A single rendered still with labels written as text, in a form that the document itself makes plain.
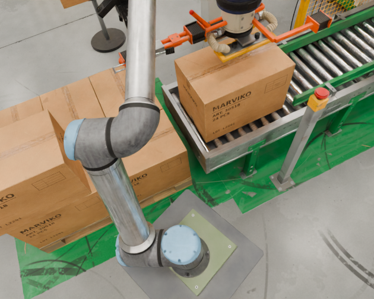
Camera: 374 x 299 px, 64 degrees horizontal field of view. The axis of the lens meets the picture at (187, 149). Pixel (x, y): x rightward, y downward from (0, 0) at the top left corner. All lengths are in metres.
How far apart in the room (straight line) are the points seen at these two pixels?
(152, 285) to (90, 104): 1.41
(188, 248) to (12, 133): 1.17
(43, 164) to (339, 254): 1.98
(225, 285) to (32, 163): 1.11
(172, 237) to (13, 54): 3.30
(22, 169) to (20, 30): 2.93
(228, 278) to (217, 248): 0.14
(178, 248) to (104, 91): 1.52
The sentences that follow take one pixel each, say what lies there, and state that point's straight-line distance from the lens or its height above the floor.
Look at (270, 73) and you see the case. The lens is 1.82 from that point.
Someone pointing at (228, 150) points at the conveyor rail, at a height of 0.59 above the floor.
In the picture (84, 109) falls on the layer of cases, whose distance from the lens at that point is 2.35.
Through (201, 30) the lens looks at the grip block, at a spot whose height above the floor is 1.26.
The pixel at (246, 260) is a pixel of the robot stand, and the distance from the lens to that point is 1.50.
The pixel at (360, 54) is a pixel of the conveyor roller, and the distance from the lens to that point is 2.73.
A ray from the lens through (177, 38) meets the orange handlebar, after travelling 1.56.
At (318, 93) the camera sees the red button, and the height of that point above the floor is 1.04.
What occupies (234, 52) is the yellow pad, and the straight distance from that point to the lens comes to 1.65.
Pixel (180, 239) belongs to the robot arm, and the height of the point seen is 1.04.
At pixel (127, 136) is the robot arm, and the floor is 1.58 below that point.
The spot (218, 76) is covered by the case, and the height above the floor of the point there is 0.95.
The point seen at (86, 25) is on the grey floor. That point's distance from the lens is 4.09.
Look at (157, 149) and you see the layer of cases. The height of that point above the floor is 0.54.
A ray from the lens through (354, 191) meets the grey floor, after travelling 2.64.
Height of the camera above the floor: 2.22
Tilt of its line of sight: 59 degrees down
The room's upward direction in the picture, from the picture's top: 9 degrees counter-clockwise
